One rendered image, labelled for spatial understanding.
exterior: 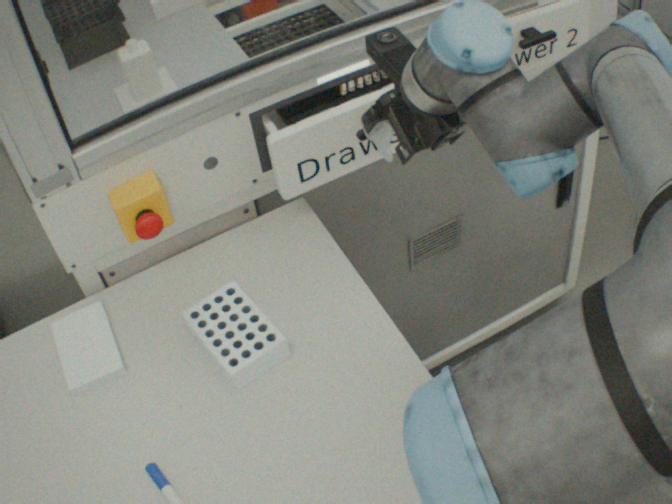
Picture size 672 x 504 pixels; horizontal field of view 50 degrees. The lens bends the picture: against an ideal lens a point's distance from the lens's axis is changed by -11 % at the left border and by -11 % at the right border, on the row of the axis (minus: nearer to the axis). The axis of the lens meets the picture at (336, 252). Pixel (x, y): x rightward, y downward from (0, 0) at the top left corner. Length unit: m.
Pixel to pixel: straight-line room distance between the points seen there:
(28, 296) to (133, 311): 1.23
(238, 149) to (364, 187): 0.27
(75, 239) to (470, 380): 0.79
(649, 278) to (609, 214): 1.85
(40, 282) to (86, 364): 1.28
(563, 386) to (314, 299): 0.72
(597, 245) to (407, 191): 0.90
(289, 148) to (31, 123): 0.35
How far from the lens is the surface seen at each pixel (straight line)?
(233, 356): 0.98
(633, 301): 0.37
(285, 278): 1.09
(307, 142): 1.06
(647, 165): 0.50
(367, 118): 0.95
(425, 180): 1.36
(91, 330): 1.10
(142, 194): 1.04
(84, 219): 1.10
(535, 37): 1.23
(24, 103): 0.97
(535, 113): 0.73
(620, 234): 2.18
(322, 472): 0.93
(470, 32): 0.72
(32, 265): 2.40
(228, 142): 1.10
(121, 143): 1.03
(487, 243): 1.59
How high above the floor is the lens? 1.60
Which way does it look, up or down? 49 degrees down
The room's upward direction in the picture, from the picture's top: 10 degrees counter-clockwise
